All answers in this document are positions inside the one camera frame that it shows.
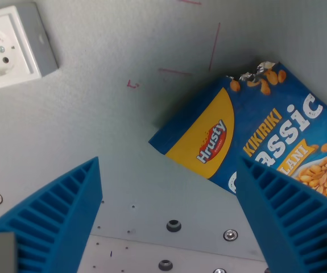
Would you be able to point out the white wall power socket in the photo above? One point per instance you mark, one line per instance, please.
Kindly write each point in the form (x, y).
(4, 48)

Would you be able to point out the black rubber table grommet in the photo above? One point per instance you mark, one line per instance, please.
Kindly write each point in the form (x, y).
(173, 225)
(165, 265)

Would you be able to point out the grey socket mounting box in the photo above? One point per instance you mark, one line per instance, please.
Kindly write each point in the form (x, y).
(39, 37)

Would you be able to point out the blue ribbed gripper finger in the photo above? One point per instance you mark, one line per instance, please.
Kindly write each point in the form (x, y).
(288, 216)
(52, 216)

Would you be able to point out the blue Hrusty peanut bag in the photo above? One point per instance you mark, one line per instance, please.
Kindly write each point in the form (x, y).
(254, 128)

